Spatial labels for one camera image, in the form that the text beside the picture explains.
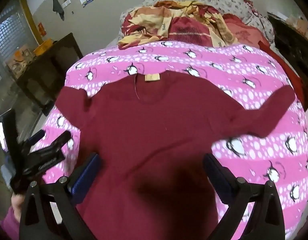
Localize red striped garment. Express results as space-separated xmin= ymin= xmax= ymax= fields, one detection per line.
xmin=168 ymin=17 xmax=212 ymax=46

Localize assorted clutter pile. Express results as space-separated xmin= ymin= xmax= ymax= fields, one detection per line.
xmin=285 ymin=11 xmax=308 ymax=33

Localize pink red pillow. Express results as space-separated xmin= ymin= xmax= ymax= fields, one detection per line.
xmin=223 ymin=14 xmax=271 ymax=48

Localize dark wooden chair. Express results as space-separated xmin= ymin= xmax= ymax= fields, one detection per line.
xmin=15 ymin=32 xmax=84 ymax=117

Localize dark wooden furniture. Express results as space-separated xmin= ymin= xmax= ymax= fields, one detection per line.
xmin=268 ymin=12 xmax=308 ymax=103

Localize red yellow floral quilt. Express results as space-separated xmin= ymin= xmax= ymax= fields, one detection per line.
xmin=118 ymin=0 xmax=238 ymax=50

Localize pink penguin print blanket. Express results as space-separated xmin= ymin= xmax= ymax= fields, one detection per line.
xmin=40 ymin=40 xmax=308 ymax=240

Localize dark hanging cloth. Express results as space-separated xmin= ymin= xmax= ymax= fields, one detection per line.
xmin=52 ymin=0 xmax=65 ymax=21

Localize person's left forearm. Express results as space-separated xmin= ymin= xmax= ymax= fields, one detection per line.
xmin=3 ymin=194 xmax=27 ymax=240

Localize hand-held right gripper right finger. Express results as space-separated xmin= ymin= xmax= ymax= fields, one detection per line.
xmin=203 ymin=152 xmax=286 ymax=240

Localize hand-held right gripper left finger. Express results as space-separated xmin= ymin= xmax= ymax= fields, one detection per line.
xmin=19 ymin=152 xmax=101 ymax=240

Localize dark red sweater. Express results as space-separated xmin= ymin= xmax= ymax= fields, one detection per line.
xmin=55 ymin=71 xmax=296 ymax=240

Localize metal grille window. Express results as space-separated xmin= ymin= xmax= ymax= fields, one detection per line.
xmin=0 ymin=0 xmax=39 ymax=93

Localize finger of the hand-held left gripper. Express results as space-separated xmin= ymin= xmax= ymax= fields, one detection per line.
xmin=23 ymin=130 xmax=46 ymax=148
xmin=31 ymin=131 xmax=72 ymax=156

